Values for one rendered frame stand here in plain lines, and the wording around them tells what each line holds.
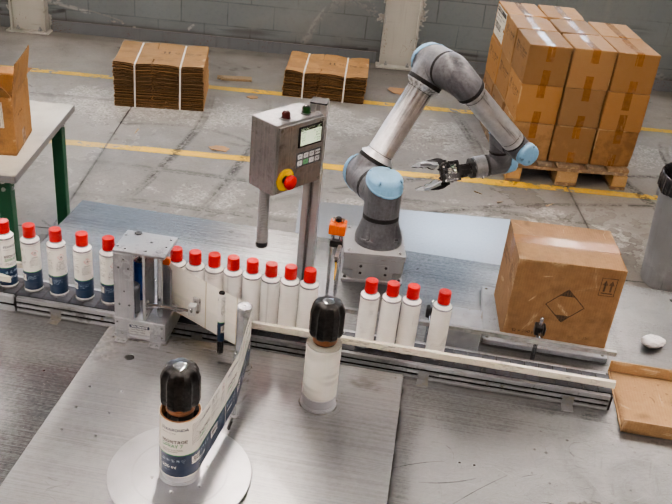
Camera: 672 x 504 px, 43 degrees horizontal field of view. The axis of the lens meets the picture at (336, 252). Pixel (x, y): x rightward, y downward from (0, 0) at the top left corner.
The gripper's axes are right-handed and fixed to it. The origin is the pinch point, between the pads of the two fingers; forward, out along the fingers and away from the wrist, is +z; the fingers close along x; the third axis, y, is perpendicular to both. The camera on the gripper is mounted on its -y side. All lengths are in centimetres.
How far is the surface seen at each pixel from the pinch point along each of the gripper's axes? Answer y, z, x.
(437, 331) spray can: 71, 18, 42
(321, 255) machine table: 9.0, 38.1, 20.2
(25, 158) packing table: -62, 140, -34
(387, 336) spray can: 67, 30, 41
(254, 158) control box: 73, 58, -11
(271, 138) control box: 80, 53, -15
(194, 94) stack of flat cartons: -329, 72, -88
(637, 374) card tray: 65, -38, 66
